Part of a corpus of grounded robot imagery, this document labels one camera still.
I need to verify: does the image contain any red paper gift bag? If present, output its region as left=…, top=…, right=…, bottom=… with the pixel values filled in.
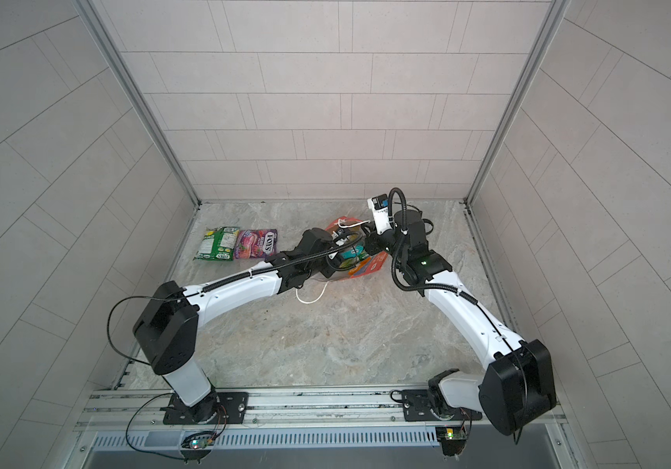
left=294, top=217, right=388, bottom=305

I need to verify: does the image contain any purple snack packet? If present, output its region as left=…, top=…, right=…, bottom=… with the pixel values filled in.
left=233, top=229, right=278, bottom=260

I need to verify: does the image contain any green snack packet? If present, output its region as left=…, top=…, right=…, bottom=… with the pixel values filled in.
left=194, top=226, right=241, bottom=262

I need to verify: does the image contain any teal snack packet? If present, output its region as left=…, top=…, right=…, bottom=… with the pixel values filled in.
left=339, top=244, right=369, bottom=268

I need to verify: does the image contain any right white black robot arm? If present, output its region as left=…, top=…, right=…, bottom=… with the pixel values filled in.
left=366, top=208, right=557, bottom=436

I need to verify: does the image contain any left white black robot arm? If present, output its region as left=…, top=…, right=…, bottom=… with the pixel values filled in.
left=132, top=228, right=364, bottom=423

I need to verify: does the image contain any right circuit board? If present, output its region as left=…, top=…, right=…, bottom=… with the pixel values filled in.
left=435, top=426, right=468, bottom=457

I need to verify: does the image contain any left green circuit board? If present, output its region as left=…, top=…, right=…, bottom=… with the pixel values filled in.
left=180, top=431, right=218, bottom=451

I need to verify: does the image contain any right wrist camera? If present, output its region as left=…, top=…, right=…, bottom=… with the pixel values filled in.
left=368, top=193, right=392, bottom=235

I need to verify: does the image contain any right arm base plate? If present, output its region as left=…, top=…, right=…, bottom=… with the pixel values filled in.
left=389, top=389, right=483, bottom=422

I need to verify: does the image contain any aluminium corner post left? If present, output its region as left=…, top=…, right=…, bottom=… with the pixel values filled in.
left=73, top=0, right=202, bottom=209

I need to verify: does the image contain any aluminium corner post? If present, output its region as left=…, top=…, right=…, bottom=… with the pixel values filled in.
left=73, top=0, right=202, bottom=209
left=465, top=0, right=571, bottom=205

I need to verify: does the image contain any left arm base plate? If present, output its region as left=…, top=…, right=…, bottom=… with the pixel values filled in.
left=162, top=391, right=249, bottom=425

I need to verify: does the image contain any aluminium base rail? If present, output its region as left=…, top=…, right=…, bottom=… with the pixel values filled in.
left=74, top=383, right=568, bottom=435

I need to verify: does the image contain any aluminium corner post right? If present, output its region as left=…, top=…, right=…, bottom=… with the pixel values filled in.
left=465, top=0, right=571, bottom=205

